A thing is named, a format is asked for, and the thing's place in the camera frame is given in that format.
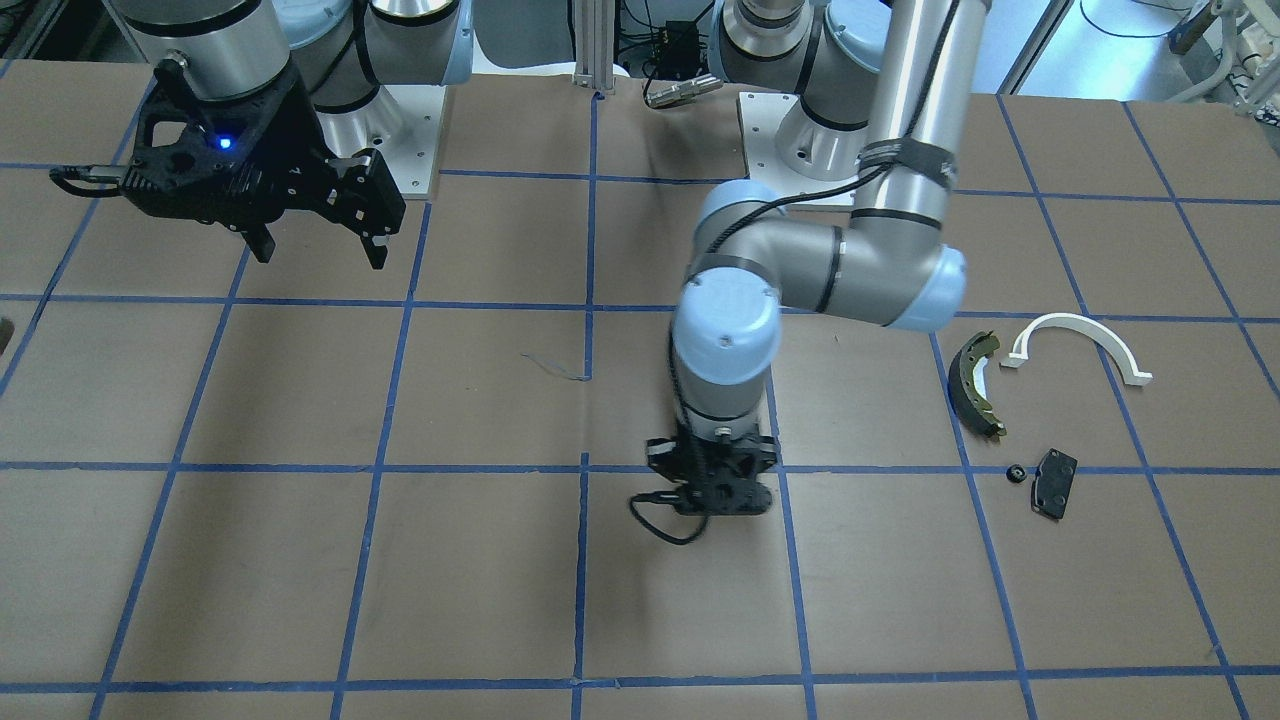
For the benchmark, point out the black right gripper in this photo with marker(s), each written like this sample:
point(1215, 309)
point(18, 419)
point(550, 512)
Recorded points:
point(287, 130)

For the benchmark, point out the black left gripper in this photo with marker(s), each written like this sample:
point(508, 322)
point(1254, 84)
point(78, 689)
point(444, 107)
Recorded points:
point(660, 457)

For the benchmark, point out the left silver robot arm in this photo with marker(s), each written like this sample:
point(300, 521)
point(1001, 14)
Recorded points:
point(890, 82)

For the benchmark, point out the green curved brake shoe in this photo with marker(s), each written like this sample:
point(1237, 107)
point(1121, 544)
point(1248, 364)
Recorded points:
point(967, 386)

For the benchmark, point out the black brake pad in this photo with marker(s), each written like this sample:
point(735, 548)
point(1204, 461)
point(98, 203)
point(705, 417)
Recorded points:
point(1052, 485)

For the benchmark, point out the aluminium frame post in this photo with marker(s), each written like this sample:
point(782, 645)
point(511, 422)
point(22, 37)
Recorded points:
point(594, 44)

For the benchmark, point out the white curved plastic bracket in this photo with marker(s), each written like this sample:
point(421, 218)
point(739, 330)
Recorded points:
point(1096, 332)

